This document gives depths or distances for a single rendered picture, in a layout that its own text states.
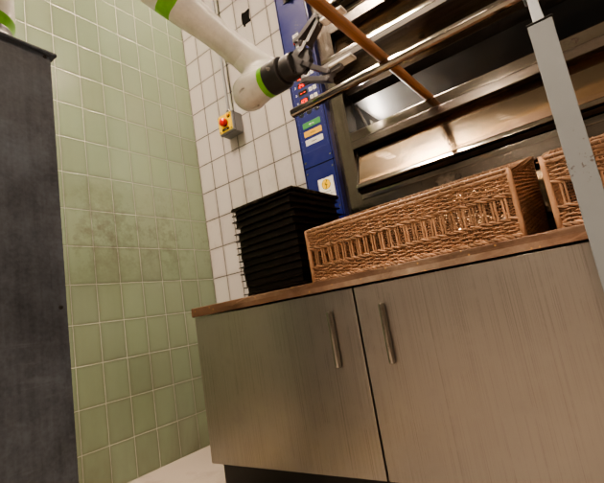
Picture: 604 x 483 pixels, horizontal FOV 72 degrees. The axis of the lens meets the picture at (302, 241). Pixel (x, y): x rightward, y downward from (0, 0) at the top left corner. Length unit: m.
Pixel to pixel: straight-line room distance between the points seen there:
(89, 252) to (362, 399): 1.22
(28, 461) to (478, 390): 0.87
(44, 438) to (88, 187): 1.14
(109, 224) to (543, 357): 1.60
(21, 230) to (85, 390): 0.89
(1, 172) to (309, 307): 0.74
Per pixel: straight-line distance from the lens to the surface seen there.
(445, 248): 1.00
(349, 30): 1.18
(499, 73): 1.59
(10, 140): 1.08
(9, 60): 1.17
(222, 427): 1.40
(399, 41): 1.66
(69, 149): 1.94
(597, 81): 1.54
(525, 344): 0.92
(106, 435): 1.83
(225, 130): 2.10
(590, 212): 0.85
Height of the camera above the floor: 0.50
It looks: 10 degrees up
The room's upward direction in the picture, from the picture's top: 10 degrees counter-clockwise
